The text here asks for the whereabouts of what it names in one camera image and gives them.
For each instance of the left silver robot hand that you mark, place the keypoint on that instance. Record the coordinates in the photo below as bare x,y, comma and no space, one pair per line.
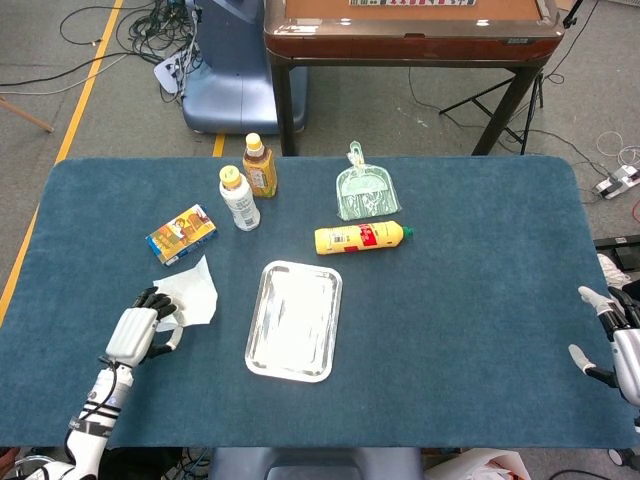
130,335

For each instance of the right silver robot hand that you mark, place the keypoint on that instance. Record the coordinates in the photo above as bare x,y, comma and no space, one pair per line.
629,355

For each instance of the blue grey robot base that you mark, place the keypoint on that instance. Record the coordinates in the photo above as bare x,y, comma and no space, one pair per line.
230,75

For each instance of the silver metal tray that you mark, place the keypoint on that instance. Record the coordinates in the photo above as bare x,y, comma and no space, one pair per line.
295,320

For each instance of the white shoe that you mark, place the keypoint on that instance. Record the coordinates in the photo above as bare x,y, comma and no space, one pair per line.
610,267

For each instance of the white caster wheel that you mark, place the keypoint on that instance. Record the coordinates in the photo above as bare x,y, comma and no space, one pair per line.
620,456

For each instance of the yellow blue snack box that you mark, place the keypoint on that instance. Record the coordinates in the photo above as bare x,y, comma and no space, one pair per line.
182,232

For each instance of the white bottle yellow cap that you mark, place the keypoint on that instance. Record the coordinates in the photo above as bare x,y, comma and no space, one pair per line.
242,205

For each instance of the white grey power strip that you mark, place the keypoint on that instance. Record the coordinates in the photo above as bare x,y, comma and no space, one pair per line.
617,181

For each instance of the blue table cloth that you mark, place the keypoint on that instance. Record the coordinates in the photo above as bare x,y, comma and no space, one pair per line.
450,325

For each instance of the white plastic bag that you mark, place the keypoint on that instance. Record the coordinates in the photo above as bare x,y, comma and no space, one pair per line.
475,467

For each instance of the amber tea bottle yellow cap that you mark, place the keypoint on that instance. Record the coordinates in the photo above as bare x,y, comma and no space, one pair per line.
262,175

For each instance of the grey blue robot torso base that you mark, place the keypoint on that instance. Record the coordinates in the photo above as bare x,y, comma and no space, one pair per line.
310,465

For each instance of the wooden stick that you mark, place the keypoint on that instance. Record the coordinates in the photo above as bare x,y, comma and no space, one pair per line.
27,117

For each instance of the yellow bottle green cap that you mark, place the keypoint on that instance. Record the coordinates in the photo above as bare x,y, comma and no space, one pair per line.
360,237

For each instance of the white power strip with plugs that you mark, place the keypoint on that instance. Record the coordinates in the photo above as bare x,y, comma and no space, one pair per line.
167,72

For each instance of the green dustpan brush set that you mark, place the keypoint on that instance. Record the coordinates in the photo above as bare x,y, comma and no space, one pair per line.
367,195

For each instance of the black tripod stand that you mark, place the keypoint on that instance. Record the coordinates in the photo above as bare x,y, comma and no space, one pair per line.
539,90

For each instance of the brown mahjong table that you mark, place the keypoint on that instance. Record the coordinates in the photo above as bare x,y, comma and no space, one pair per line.
400,45

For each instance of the black metal frame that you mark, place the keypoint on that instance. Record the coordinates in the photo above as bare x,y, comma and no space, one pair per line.
625,250

